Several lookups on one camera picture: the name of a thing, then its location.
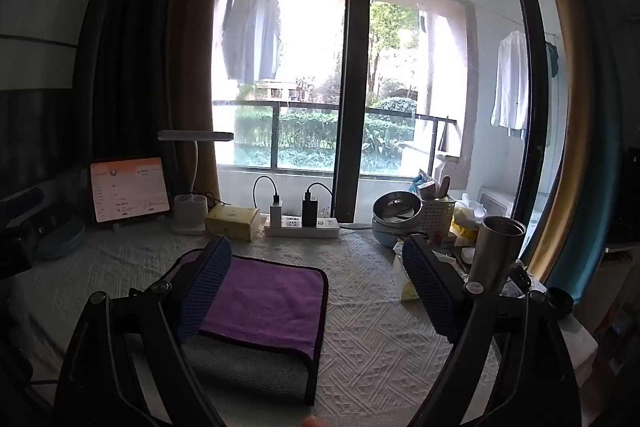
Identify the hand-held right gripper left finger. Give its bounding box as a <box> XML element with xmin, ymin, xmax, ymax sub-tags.
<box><xmin>54</xmin><ymin>235</ymin><xmax>234</xmax><ymax>427</ymax></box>

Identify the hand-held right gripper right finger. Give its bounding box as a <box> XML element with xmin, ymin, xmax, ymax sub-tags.
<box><xmin>402</xmin><ymin>235</ymin><xmax>583</xmax><ymax>427</ymax></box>

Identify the purple towel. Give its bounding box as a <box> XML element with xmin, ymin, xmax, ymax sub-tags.
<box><xmin>176</xmin><ymin>254</ymin><xmax>329</xmax><ymax>362</ymax></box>

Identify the grey towel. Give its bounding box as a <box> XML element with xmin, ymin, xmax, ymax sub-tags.
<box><xmin>181</xmin><ymin>332</ymin><xmax>314</xmax><ymax>407</ymax></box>

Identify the white tissue pack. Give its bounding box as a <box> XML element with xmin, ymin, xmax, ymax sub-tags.
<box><xmin>392</xmin><ymin>243</ymin><xmax>426</xmax><ymax>304</ymax></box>

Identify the light blue bowl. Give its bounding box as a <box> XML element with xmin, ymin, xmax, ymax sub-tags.
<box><xmin>371</xmin><ymin>218</ymin><xmax>426</xmax><ymax>250</ymax></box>

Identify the yellow tissue box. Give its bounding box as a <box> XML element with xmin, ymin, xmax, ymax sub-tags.
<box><xmin>204</xmin><ymin>204</ymin><xmax>262</xmax><ymax>242</ymax></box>

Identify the white plastic basket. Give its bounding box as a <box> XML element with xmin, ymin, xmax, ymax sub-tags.
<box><xmin>419</xmin><ymin>196</ymin><xmax>457</xmax><ymax>238</ymax></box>

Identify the yellow packet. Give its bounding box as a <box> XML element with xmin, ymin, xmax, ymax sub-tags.
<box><xmin>451</xmin><ymin>201</ymin><xmax>488</xmax><ymax>249</ymax></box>

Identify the stainless steel tumbler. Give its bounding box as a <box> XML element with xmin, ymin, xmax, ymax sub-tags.
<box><xmin>467</xmin><ymin>216</ymin><xmax>528</xmax><ymax>294</ymax></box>

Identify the stainless steel bowl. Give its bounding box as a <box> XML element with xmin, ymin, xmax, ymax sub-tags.
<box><xmin>372</xmin><ymin>190</ymin><xmax>424</xmax><ymax>225</ymax></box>

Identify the white textured tablecloth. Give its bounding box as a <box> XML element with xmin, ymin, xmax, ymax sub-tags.
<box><xmin>15</xmin><ymin>217</ymin><xmax>598</xmax><ymax>427</ymax></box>

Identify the white desk lamp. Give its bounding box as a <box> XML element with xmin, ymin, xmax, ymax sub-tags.
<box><xmin>157</xmin><ymin>130</ymin><xmax>235</xmax><ymax>235</ymax></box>

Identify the white power strip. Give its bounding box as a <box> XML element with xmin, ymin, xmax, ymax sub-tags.
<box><xmin>263</xmin><ymin>215</ymin><xmax>341</xmax><ymax>239</ymax></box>

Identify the tablet with orange screen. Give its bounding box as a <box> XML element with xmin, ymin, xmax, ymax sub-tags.
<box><xmin>90</xmin><ymin>157</ymin><xmax>172</xmax><ymax>225</ymax></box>

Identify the black charger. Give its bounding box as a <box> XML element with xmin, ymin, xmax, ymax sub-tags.
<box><xmin>301</xmin><ymin>193</ymin><xmax>317</xmax><ymax>228</ymax></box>

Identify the blue round dish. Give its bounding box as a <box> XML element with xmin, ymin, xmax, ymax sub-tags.
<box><xmin>36</xmin><ymin>216</ymin><xmax>87</xmax><ymax>261</ymax></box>

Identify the balcony railing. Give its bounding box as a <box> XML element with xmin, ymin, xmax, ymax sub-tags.
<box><xmin>212</xmin><ymin>99</ymin><xmax>458</xmax><ymax>180</ymax></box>

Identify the hanging white shirt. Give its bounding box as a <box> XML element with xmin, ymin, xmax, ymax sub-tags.
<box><xmin>490</xmin><ymin>30</ymin><xmax>530</xmax><ymax>140</ymax></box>

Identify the tan curtain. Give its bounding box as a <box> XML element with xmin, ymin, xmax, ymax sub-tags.
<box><xmin>165</xmin><ymin>0</ymin><xmax>235</xmax><ymax>208</ymax></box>

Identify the hanging grey shirt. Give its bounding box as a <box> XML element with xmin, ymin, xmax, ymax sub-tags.
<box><xmin>221</xmin><ymin>0</ymin><xmax>282</xmax><ymax>84</ymax></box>

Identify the dark curtain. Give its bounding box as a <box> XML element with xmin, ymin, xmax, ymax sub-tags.
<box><xmin>70</xmin><ymin>0</ymin><xmax>197</xmax><ymax>218</ymax></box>

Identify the black sliding door frame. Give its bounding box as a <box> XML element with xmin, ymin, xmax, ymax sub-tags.
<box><xmin>332</xmin><ymin>0</ymin><xmax>372</xmax><ymax>225</ymax></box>

